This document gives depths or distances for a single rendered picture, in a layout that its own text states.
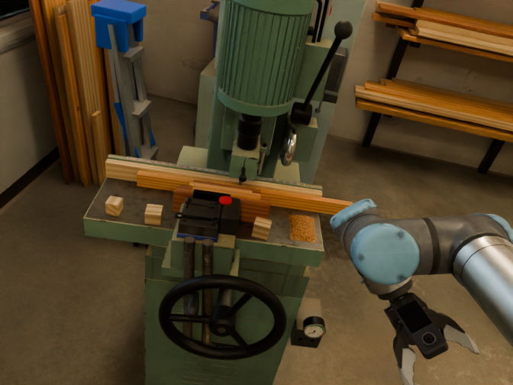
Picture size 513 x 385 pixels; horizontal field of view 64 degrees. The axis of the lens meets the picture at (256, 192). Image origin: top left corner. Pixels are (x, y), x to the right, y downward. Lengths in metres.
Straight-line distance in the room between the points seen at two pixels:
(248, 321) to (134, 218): 0.46
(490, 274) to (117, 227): 0.80
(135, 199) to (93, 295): 1.02
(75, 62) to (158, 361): 1.54
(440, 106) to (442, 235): 2.49
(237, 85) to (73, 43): 1.51
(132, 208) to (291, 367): 1.10
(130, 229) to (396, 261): 0.65
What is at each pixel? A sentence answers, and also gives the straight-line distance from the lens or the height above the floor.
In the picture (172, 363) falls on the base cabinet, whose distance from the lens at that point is 1.48.
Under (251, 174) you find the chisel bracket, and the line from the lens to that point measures 1.04.
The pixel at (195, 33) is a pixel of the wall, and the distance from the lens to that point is 3.52.
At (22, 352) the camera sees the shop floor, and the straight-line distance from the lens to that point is 1.96.
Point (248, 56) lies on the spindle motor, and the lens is 0.88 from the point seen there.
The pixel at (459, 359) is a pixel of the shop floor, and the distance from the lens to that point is 2.28.
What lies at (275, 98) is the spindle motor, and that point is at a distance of 0.91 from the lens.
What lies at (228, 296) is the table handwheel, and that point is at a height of 0.83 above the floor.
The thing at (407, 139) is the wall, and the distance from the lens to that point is 3.70.
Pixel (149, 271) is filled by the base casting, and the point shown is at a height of 0.74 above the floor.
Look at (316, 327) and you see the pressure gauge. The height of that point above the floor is 0.68.
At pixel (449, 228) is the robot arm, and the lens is 0.68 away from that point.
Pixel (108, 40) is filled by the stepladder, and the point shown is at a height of 1.05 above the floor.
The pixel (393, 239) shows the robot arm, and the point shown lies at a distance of 0.63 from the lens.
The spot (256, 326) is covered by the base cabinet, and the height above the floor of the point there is 0.57.
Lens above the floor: 1.60
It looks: 36 degrees down
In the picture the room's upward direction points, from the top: 11 degrees clockwise
